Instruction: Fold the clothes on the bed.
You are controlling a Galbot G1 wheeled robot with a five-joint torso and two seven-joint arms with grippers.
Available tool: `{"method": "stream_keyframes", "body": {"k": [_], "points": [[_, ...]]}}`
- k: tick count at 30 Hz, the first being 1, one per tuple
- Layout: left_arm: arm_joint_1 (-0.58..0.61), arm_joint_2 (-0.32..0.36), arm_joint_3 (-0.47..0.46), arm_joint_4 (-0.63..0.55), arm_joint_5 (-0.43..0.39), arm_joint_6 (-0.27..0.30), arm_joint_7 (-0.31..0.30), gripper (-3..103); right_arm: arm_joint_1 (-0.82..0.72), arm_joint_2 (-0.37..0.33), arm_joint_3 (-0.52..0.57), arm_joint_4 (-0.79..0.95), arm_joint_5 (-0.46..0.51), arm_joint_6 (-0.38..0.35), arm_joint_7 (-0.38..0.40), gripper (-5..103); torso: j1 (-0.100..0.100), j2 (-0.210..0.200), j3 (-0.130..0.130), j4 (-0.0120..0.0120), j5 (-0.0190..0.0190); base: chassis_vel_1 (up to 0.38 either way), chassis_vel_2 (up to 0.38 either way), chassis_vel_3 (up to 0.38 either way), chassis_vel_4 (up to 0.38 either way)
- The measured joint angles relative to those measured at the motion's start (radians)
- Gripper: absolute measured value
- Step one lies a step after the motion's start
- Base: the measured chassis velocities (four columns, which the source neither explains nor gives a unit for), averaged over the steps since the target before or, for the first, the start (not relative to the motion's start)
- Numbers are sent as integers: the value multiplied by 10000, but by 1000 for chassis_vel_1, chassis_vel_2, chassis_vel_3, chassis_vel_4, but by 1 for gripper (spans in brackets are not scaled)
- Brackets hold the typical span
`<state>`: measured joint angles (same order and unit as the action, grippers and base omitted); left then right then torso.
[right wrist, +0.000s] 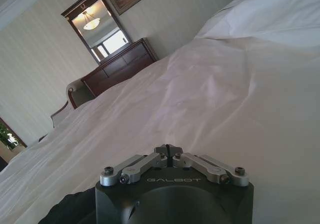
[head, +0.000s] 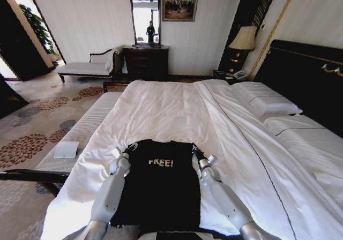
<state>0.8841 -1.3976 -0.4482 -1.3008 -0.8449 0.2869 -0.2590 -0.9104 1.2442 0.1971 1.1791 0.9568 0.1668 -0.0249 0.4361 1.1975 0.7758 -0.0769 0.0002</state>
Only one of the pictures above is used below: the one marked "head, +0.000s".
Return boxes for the black t-shirt with FREE print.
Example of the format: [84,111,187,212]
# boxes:
[109,139,202,229]

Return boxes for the white upholstered bed bench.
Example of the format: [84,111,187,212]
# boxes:
[34,80,130,177]

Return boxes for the white duvet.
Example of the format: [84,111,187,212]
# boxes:
[44,79,343,240]

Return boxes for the white folded cloth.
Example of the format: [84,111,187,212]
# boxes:
[53,141,80,160]

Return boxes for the dark nightstand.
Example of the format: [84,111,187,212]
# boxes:
[212,69,238,86]

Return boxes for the white robot front shell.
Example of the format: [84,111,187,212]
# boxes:
[106,223,242,240]

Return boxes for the dark wooden dresser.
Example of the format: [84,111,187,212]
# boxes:
[122,44,170,81]

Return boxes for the white telephone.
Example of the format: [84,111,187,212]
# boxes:
[232,69,249,80]

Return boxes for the white pillow with dark stripe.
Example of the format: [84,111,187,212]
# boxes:
[230,81,304,117]
[263,115,343,181]

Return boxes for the white chaise longue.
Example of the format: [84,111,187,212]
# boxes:
[57,48,119,83]

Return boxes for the person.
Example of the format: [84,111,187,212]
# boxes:
[146,20,156,43]

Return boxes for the table lamp with cream shade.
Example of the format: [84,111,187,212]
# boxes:
[228,26,258,73]

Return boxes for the dark wooden cabinet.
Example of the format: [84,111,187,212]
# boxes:
[0,73,29,119]

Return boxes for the dark framed mirror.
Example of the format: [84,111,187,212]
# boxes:
[127,0,163,48]

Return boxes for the black headboard with gold trim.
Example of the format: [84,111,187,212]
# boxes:
[252,39,343,139]

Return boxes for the gold framed painting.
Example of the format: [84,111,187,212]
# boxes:
[161,0,201,23]

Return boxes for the green potted plant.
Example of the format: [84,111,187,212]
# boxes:
[18,4,58,56]

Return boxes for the dark wooden wardrobe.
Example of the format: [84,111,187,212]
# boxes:
[0,0,52,82]

